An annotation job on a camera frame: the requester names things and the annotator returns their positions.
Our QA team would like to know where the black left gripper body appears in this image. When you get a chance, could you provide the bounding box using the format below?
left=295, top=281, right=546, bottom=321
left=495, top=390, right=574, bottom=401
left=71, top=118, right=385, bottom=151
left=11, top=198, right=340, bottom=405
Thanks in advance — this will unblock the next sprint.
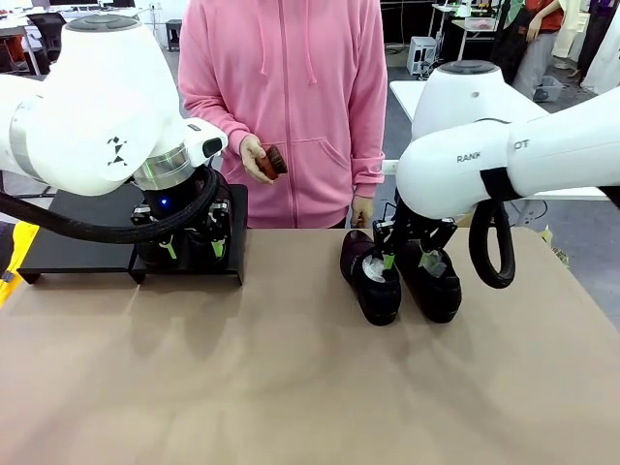
left=141, top=176, right=220, bottom=225

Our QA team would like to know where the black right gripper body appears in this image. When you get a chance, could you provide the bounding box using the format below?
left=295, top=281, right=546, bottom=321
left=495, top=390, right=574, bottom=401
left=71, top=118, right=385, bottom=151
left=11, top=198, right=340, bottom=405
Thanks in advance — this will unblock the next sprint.
left=394, top=200, right=440, bottom=234

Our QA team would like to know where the black suede shoe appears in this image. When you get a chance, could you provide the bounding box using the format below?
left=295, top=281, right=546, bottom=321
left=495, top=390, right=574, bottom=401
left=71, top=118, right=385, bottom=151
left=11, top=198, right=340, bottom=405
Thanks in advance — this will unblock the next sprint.
left=394, top=236, right=462, bottom=324
left=339, top=229, right=403, bottom=326

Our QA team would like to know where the brown shoe brush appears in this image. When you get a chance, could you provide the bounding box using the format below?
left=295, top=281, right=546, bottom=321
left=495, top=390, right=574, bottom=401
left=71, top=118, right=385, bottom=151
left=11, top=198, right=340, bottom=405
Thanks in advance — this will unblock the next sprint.
left=259, top=144, right=291, bottom=179

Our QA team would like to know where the person's left forearm pink sleeve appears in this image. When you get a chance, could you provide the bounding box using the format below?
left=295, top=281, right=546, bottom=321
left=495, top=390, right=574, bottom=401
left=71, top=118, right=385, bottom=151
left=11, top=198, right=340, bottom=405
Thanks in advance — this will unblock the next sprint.
left=351, top=154, right=388, bottom=200

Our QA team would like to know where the person's right forearm pink sleeve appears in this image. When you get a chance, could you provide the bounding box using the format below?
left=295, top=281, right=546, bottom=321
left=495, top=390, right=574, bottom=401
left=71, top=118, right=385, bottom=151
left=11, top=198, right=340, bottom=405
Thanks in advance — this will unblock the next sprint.
left=178, top=86, right=253, bottom=156

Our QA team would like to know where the black shoe stand low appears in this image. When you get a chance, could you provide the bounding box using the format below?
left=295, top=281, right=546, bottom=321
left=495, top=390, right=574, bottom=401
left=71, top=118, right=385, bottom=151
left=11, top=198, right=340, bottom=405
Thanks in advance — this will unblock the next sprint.
left=16, top=188, right=146, bottom=286

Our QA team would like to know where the person's left hand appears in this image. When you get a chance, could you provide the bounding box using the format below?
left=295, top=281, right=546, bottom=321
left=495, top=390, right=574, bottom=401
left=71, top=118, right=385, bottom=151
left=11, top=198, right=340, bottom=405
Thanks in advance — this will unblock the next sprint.
left=351, top=193, right=375, bottom=229

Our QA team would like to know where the person's right hand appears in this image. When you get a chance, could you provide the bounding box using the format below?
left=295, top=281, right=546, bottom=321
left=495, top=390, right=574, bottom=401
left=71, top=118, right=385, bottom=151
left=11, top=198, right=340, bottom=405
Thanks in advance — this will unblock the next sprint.
left=239, top=135, right=272, bottom=184

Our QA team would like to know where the white table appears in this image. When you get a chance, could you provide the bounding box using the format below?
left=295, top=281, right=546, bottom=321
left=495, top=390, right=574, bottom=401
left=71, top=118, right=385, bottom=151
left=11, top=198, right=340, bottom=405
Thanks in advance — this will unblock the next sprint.
left=382, top=79, right=609, bottom=201

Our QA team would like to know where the person in pink hoodie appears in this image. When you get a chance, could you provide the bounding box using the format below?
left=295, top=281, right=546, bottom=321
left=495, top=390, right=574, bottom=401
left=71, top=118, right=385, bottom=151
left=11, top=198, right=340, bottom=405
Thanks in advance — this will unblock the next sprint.
left=177, top=0, right=388, bottom=230

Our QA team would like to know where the white computer case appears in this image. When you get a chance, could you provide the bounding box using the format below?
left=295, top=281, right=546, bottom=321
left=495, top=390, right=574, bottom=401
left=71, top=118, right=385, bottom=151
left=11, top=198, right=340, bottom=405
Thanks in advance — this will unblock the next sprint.
left=409, top=36, right=440, bottom=77

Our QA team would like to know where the dark stool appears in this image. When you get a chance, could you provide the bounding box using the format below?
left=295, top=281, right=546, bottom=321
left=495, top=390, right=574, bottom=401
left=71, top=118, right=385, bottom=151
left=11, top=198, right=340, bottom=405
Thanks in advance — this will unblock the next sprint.
left=166, top=18, right=185, bottom=52

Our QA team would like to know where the gray plastic bin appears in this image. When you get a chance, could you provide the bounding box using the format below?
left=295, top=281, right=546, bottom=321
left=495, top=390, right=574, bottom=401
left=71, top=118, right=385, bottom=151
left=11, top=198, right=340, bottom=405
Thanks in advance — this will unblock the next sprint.
left=532, top=75, right=566, bottom=103

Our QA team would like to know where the black mesh office chair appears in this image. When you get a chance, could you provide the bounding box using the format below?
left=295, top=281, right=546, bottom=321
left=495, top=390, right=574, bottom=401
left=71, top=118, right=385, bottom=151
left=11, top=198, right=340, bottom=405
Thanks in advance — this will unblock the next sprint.
left=26, top=13, right=67, bottom=64

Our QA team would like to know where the mannequin with red top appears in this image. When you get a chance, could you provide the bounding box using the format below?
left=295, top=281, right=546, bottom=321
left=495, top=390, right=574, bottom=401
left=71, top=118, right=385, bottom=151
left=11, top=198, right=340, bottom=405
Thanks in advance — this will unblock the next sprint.
left=512, top=0, right=567, bottom=98

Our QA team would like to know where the cream hanging garment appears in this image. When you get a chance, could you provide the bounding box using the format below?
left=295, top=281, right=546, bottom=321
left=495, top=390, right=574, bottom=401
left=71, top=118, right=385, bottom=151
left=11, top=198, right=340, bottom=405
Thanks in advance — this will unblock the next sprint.
left=551, top=0, right=590, bottom=62

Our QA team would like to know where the white hanging garment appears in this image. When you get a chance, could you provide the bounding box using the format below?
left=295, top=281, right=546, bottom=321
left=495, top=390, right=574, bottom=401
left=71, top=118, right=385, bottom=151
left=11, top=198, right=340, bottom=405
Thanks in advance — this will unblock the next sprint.
left=580, top=23, right=620, bottom=96

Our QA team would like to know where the right arm black cable sleeve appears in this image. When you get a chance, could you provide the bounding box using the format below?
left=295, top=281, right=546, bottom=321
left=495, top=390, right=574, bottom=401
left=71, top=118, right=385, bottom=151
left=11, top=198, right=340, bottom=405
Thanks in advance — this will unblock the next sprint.
left=468, top=169, right=517, bottom=291

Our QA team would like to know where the arm black cable sleeve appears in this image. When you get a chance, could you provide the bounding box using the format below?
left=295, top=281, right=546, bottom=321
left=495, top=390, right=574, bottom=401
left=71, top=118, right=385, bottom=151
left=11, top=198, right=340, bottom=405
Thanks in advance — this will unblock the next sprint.
left=0, top=169, right=233, bottom=245
left=468, top=169, right=517, bottom=291

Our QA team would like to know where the left arm black cable sleeve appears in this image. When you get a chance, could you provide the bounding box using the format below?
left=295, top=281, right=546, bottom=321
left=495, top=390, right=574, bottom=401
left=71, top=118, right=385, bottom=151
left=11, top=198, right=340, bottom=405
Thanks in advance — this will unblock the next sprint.
left=0, top=169, right=233, bottom=245

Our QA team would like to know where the black cart white frame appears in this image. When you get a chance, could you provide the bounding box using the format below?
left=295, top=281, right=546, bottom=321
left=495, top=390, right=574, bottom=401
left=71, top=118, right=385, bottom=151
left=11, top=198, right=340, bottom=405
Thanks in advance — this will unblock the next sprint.
left=430, top=4, right=514, bottom=67

